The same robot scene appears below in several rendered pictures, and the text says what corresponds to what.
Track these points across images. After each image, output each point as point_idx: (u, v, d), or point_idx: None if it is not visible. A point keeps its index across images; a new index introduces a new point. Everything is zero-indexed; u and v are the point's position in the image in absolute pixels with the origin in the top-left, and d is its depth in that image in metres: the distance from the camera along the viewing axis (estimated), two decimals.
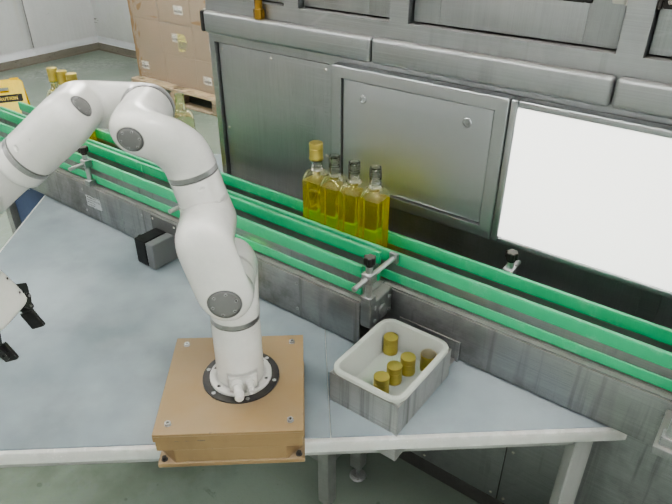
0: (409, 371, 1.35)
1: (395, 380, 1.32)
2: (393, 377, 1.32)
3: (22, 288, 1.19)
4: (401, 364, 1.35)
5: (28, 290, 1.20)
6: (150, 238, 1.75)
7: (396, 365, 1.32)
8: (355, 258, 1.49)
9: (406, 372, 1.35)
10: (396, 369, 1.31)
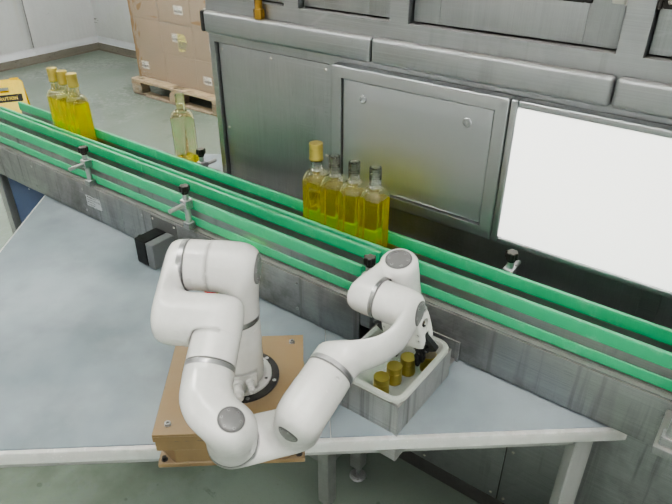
0: (409, 371, 1.35)
1: (395, 380, 1.32)
2: (393, 377, 1.32)
3: None
4: (401, 365, 1.35)
5: None
6: (150, 238, 1.75)
7: (396, 365, 1.33)
8: (355, 258, 1.49)
9: (406, 372, 1.35)
10: (396, 369, 1.31)
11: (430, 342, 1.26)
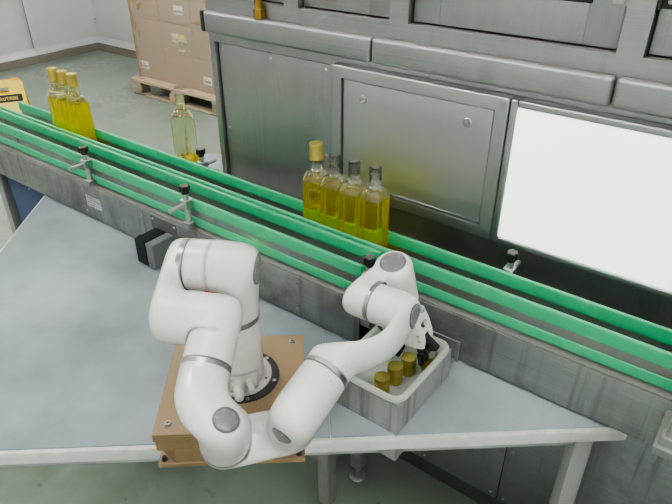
0: (410, 371, 1.35)
1: (396, 380, 1.32)
2: (393, 377, 1.32)
3: None
4: (402, 364, 1.35)
5: None
6: (150, 238, 1.75)
7: (396, 365, 1.33)
8: (355, 258, 1.49)
9: (407, 372, 1.35)
10: (397, 369, 1.31)
11: (431, 342, 1.26)
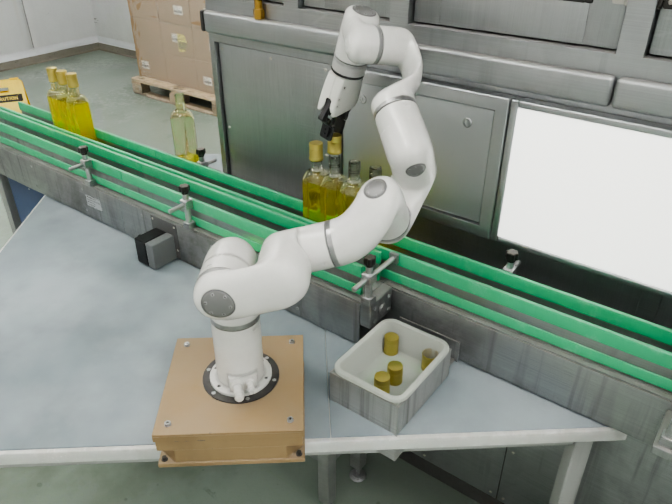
0: (341, 145, 1.46)
1: (396, 380, 1.32)
2: (393, 377, 1.32)
3: (322, 113, 1.37)
4: (338, 143, 1.44)
5: (320, 119, 1.38)
6: (150, 238, 1.75)
7: (396, 365, 1.33)
8: None
9: (341, 147, 1.46)
10: (397, 369, 1.31)
11: None
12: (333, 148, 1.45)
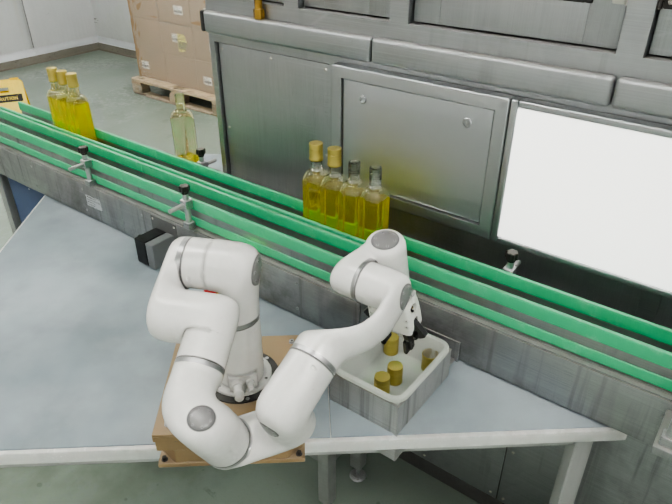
0: (341, 158, 1.48)
1: (396, 380, 1.32)
2: (393, 377, 1.32)
3: None
4: (338, 156, 1.46)
5: None
6: (150, 238, 1.75)
7: (396, 365, 1.33)
8: None
9: (341, 160, 1.48)
10: (397, 369, 1.31)
11: (419, 328, 1.21)
12: (333, 161, 1.46)
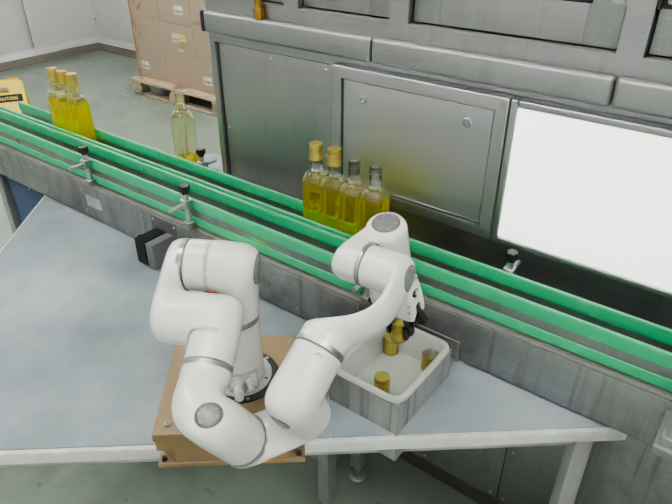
0: (341, 158, 1.48)
1: (400, 337, 1.26)
2: (398, 334, 1.26)
3: None
4: (338, 156, 1.46)
5: None
6: (150, 238, 1.75)
7: (401, 321, 1.26)
8: None
9: (341, 160, 1.48)
10: (402, 325, 1.25)
11: (420, 314, 1.19)
12: (333, 161, 1.46)
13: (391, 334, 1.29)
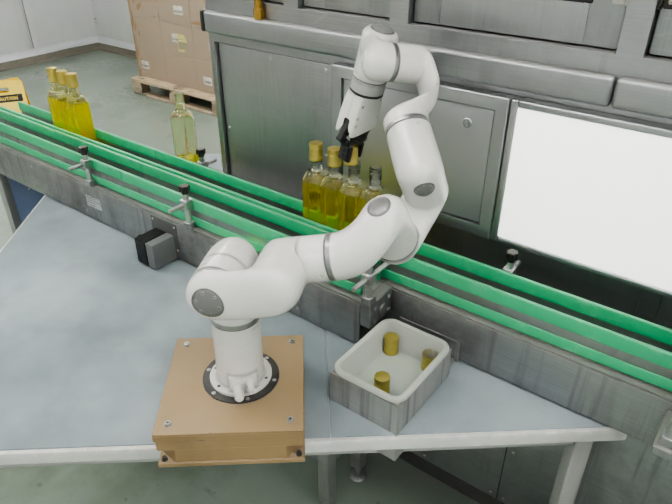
0: (341, 158, 1.48)
1: (358, 156, 1.43)
2: (358, 154, 1.42)
3: (340, 134, 1.35)
4: (338, 156, 1.46)
5: (338, 139, 1.36)
6: (150, 238, 1.75)
7: None
8: None
9: (341, 160, 1.48)
10: (356, 145, 1.42)
11: None
12: (333, 161, 1.46)
13: (348, 163, 1.42)
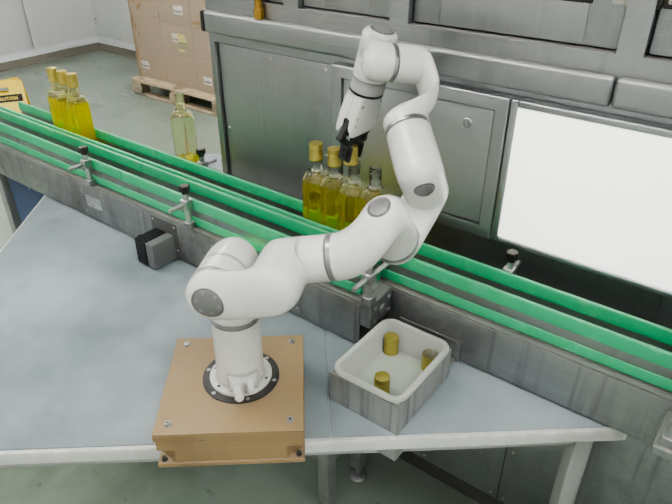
0: (341, 158, 1.48)
1: (358, 156, 1.43)
2: (357, 154, 1.42)
3: (340, 134, 1.35)
4: (338, 156, 1.46)
5: (338, 139, 1.36)
6: (150, 238, 1.75)
7: None
8: None
9: (341, 160, 1.48)
10: (356, 145, 1.41)
11: None
12: (333, 161, 1.46)
13: (348, 163, 1.42)
